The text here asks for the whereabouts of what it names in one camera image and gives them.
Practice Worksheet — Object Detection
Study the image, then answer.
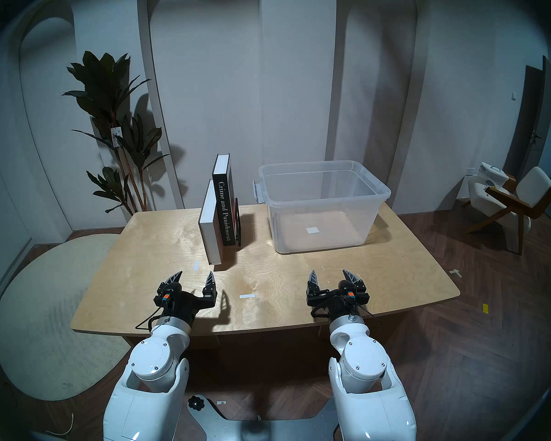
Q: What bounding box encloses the white object on armchair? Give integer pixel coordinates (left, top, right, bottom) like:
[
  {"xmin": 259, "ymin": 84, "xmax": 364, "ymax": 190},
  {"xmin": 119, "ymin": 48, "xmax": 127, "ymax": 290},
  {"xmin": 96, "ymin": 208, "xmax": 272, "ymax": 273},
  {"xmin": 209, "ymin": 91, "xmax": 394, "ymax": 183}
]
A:
[{"xmin": 478, "ymin": 162, "xmax": 509, "ymax": 188}]

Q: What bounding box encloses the dark door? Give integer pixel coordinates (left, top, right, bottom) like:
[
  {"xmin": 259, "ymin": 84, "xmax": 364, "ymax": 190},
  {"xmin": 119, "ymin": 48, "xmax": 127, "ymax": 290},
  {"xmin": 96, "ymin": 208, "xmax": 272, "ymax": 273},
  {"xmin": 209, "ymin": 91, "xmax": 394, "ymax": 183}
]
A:
[{"xmin": 505, "ymin": 57, "xmax": 551, "ymax": 236}]

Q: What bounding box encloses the white book with picture cover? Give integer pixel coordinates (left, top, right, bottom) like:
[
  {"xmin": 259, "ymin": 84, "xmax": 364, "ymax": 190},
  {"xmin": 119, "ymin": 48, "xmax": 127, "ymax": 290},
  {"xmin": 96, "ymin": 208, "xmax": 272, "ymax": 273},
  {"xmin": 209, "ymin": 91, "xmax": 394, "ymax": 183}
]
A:
[{"xmin": 198, "ymin": 180, "xmax": 224, "ymax": 265}]

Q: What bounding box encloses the black Crime and Punishment book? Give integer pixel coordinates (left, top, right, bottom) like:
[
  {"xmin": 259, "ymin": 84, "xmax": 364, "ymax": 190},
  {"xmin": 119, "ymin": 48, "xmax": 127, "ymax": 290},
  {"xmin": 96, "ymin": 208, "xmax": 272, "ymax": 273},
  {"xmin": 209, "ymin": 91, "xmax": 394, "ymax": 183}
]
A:
[{"xmin": 212, "ymin": 153, "xmax": 237, "ymax": 247}]

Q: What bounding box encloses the clear plastic storage box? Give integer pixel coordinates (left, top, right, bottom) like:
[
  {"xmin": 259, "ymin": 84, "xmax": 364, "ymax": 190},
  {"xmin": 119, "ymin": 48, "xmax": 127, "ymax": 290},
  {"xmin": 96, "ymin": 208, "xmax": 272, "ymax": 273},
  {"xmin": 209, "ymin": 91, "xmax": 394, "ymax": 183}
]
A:
[{"xmin": 253, "ymin": 160, "xmax": 392, "ymax": 255}]

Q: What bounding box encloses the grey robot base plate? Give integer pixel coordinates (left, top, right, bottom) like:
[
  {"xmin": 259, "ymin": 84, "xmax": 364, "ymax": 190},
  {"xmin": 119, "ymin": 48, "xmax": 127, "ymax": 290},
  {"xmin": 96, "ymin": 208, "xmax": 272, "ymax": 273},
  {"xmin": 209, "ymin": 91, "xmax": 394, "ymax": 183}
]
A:
[{"xmin": 187, "ymin": 396, "xmax": 340, "ymax": 441}]

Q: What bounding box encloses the tall green potted plant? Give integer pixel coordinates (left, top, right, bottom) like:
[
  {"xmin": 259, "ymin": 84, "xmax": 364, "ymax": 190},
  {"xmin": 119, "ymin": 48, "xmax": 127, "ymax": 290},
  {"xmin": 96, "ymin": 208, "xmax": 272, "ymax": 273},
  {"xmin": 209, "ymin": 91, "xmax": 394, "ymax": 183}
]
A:
[{"xmin": 62, "ymin": 51, "xmax": 170, "ymax": 215}]

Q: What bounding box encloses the black wire bookend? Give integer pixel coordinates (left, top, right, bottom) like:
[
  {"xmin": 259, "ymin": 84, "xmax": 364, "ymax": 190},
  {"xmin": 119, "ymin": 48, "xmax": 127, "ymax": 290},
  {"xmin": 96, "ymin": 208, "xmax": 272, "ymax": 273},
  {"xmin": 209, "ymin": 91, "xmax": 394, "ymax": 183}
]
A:
[{"xmin": 232, "ymin": 199, "xmax": 242, "ymax": 248}]

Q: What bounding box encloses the thin white floor cable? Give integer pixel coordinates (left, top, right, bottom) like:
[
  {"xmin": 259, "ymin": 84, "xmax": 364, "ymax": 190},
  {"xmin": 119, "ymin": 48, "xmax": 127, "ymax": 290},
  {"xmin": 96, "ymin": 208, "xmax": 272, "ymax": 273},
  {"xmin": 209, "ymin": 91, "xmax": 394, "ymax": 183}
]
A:
[{"xmin": 46, "ymin": 413, "xmax": 74, "ymax": 436}]

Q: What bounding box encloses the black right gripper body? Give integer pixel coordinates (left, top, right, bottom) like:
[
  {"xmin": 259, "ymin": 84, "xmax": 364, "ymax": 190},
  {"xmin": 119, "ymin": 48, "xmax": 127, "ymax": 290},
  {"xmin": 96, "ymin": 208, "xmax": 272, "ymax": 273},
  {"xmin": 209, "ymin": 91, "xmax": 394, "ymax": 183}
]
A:
[{"xmin": 307, "ymin": 281, "xmax": 369, "ymax": 324}]

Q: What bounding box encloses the round beige rug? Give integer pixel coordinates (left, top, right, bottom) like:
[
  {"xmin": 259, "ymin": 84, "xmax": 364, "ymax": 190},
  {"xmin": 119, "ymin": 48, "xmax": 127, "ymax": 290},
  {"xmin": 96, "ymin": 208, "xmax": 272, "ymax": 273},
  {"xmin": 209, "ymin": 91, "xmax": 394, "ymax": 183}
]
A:
[{"xmin": 0, "ymin": 234, "xmax": 131, "ymax": 401}]

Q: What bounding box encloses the white armchair with wooden frame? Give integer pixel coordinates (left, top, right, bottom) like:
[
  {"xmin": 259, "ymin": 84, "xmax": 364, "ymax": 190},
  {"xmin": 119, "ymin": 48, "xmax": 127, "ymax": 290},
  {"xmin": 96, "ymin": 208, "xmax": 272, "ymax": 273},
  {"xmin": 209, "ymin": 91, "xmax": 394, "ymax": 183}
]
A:
[{"xmin": 461, "ymin": 166, "xmax": 551, "ymax": 255}]

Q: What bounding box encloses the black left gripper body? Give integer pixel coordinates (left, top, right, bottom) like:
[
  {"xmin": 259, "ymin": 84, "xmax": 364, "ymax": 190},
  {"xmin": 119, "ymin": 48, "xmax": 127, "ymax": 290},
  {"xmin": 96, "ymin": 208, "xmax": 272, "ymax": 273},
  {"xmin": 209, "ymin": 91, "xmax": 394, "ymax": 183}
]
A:
[{"xmin": 154, "ymin": 282, "xmax": 218, "ymax": 328}]

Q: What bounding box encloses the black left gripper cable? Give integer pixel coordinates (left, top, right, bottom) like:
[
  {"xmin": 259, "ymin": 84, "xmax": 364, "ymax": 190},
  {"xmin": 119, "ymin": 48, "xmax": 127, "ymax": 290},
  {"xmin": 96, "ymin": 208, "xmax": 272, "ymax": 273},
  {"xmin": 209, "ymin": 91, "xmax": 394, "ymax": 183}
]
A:
[{"xmin": 135, "ymin": 307, "xmax": 166, "ymax": 330}]

